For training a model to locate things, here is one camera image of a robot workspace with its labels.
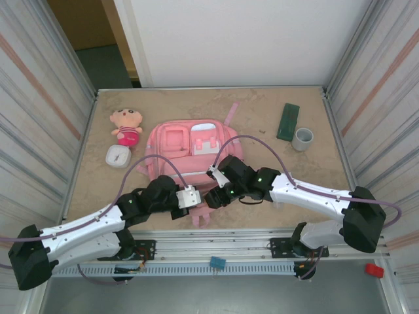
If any pink backpack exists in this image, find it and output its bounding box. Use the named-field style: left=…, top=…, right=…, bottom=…
left=136, top=101, right=245, bottom=229

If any green pencil case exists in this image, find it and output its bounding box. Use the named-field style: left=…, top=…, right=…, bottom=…
left=276, top=103, right=301, bottom=141

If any white square alarm clock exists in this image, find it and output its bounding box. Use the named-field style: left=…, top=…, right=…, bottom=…
left=105, top=145, right=132, bottom=169

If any grey plastic cup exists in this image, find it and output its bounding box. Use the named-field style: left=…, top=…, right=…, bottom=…
left=292, top=127, right=315, bottom=152

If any pink plush doll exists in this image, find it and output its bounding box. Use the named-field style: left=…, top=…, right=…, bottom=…
left=109, top=108, right=145, bottom=147

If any blue terminal connector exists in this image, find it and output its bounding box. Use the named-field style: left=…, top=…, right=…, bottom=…
left=209, top=256, right=227, bottom=271

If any small red block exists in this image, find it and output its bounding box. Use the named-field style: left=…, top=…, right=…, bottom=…
left=365, top=263, right=384, bottom=279

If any tan wooden door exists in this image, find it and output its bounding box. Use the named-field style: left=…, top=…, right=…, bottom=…
left=100, top=0, right=140, bottom=81

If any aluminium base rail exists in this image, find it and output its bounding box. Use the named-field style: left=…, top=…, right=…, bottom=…
left=48, top=228, right=392, bottom=262

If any slotted grey cable duct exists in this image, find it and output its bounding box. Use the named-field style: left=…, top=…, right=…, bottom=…
left=52, top=262, right=297, bottom=278

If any aluminium table edge rail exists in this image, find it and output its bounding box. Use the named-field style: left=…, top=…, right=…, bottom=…
left=96, top=85, right=327, bottom=93

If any aluminium enclosure post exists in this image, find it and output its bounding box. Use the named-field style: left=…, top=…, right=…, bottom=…
left=34, top=0, right=101, bottom=102
left=322, top=0, right=386, bottom=99

